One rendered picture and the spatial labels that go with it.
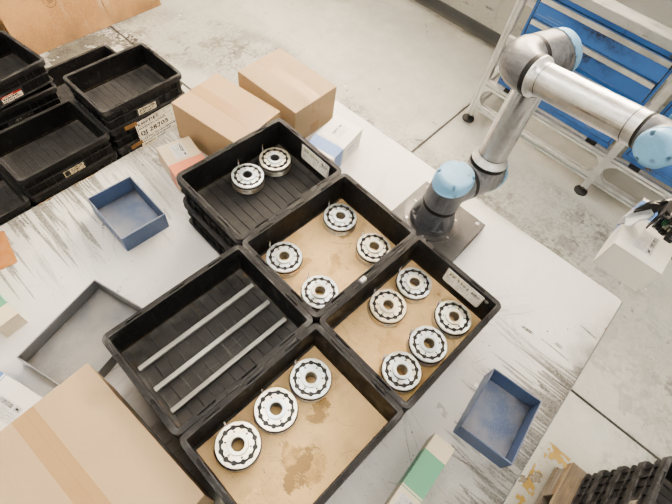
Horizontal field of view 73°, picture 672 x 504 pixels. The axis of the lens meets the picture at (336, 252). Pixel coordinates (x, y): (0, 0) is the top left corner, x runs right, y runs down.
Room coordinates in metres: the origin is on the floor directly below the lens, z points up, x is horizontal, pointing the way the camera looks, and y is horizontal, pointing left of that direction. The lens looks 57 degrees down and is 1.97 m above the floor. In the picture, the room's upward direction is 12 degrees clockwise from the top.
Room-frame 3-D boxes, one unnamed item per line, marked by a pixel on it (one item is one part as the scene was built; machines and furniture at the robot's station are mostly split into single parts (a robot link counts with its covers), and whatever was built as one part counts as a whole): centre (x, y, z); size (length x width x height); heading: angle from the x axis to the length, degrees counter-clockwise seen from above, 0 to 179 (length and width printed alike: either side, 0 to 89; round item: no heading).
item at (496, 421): (0.38, -0.52, 0.74); 0.20 x 0.15 x 0.07; 153
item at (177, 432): (0.38, 0.25, 0.92); 0.40 x 0.30 x 0.02; 145
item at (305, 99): (1.41, 0.31, 0.78); 0.30 x 0.22 x 0.16; 58
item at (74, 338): (0.36, 0.61, 0.73); 0.27 x 0.20 x 0.05; 161
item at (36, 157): (1.21, 1.28, 0.31); 0.40 x 0.30 x 0.34; 148
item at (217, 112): (1.20, 0.47, 0.78); 0.30 x 0.22 x 0.16; 64
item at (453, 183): (1.00, -0.31, 0.91); 0.13 x 0.12 x 0.14; 131
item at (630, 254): (0.77, -0.74, 1.10); 0.20 x 0.12 x 0.09; 148
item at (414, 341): (0.49, -0.29, 0.86); 0.10 x 0.10 x 0.01
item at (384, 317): (0.57, -0.17, 0.86); 0.10 x 0.10 x 0.01
